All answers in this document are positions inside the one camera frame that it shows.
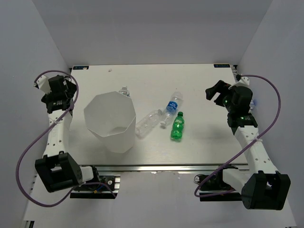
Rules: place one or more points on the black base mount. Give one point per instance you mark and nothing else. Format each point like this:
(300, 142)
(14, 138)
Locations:
(216, 185)
(107, 190)

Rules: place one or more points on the small clear water bottle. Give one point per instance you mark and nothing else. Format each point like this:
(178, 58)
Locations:
(124, 90)

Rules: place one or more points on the water bottle beside table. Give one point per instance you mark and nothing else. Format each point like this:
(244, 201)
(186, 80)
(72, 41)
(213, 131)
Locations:
(252, 104)

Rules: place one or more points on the green soda bottle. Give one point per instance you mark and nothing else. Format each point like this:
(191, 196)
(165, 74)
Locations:
(177, 127)

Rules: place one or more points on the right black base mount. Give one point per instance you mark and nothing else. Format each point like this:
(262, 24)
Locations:
(216, 185)

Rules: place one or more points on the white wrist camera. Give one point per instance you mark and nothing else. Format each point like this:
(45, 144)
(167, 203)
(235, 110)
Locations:
(43, 84)
(241, 81)

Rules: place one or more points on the left blue table sticker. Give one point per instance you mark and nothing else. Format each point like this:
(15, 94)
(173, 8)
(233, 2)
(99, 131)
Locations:
(80, 68)

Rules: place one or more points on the white octagonal plastic bin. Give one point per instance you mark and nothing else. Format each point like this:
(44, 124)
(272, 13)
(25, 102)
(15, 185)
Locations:
(111, 118)

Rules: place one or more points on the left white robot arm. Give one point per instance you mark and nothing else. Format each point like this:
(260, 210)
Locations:
(57, 169)

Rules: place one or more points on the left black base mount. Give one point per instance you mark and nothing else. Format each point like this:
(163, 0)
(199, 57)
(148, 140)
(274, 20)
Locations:
(107, 190)

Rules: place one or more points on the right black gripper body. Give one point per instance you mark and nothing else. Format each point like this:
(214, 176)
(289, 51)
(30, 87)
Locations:
(226, 100)

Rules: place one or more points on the right blue table sticker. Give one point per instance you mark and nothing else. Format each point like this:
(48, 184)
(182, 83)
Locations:
(221, 65)

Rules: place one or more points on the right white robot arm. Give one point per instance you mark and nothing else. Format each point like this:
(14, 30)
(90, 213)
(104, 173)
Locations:
(266, 187)

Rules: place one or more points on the clear crushed plastic bottle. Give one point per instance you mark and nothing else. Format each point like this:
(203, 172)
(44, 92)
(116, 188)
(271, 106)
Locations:
(146, 125)

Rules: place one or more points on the aluminium front rail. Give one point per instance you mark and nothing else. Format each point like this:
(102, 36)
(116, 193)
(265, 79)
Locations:
(157, 168)

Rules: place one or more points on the blue table sticker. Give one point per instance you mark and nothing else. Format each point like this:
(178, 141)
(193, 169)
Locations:
(80, 68)
(221, 65)

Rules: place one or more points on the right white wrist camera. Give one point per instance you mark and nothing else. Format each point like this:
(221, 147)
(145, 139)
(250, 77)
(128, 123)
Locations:
(241, 81)

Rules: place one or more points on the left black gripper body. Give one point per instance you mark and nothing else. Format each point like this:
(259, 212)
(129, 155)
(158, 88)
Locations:
(72, 89)

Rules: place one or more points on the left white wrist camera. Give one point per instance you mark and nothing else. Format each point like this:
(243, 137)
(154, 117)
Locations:
(43, 84)

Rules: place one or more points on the blue label water bottle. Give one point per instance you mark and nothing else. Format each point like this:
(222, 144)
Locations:
(172, 107)

